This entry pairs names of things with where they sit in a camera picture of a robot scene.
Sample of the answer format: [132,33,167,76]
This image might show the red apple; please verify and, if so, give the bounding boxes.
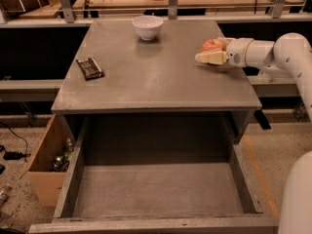
[202,39,225,52]

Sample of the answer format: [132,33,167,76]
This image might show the grey metal cabinet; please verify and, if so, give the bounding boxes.
[52,19,261,135]

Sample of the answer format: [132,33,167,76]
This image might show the open grey top drawer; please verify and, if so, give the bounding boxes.
[29,113,278,234]

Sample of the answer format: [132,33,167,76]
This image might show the white ceramic bowl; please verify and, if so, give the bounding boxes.
[132,16,164,41]

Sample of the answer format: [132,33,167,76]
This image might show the black power adapter with cable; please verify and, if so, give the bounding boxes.
[0,121,30,162]

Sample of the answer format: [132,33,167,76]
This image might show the cardboard box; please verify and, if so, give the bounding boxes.
[26,115,74,207]

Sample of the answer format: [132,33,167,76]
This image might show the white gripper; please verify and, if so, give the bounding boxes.
[195,37,254,67]

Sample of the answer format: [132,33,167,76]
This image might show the items inside cardboard box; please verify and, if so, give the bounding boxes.
[53,138,74,172]

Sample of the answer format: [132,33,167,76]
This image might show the plastic bottle on floor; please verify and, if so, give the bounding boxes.
[0,184,12,207]

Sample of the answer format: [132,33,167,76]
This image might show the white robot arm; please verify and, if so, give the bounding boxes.
[195,33,312,234]

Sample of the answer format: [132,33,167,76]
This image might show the dark snack bar packet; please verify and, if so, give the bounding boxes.
[76,58,104,81]

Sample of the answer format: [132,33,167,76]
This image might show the metal railing frame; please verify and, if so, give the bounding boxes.
[1,0,312,27]

